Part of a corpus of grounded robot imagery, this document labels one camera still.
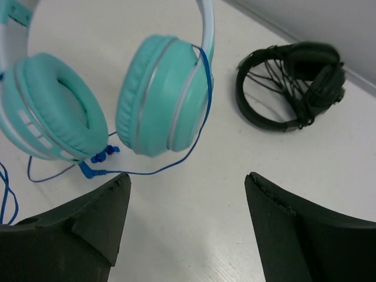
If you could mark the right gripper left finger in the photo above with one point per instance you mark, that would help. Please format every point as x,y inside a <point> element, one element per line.
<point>76,241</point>

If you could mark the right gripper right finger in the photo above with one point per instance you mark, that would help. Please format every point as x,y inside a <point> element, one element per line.
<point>299,240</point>

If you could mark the teal cat-ear headphones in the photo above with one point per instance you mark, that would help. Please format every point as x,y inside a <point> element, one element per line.
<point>49,112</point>

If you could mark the black headphones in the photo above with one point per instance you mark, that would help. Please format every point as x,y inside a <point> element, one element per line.
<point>308,75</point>

